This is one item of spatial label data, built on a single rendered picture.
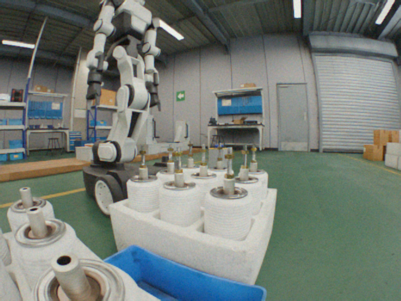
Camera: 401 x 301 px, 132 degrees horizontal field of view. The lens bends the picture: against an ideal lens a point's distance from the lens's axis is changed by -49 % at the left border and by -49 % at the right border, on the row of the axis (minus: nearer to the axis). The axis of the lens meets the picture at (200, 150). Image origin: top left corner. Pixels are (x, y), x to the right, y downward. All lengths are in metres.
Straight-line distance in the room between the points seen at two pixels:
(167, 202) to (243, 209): 0.16
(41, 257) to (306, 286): 0.51
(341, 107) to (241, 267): 5.59
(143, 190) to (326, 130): 5.35
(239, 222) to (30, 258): 0.31
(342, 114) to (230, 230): 5.54
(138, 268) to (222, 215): 0.26
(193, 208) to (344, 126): 5.51
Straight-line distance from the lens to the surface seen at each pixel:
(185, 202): 0.36
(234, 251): 0.30
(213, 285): 0.35
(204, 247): 0.33
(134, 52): 1.24
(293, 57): 6.05
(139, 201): 0.45
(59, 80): 9.27
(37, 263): 0.22
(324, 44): 5.92
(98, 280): 0.15
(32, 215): 0.23
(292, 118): 5.47
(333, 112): 5.65
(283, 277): 0.52
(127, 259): 0.43
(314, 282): 0.53
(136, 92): 1.00
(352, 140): 5.80
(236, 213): 0.31
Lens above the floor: 0.36
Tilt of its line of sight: 4 degrees down
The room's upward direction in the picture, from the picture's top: straight up
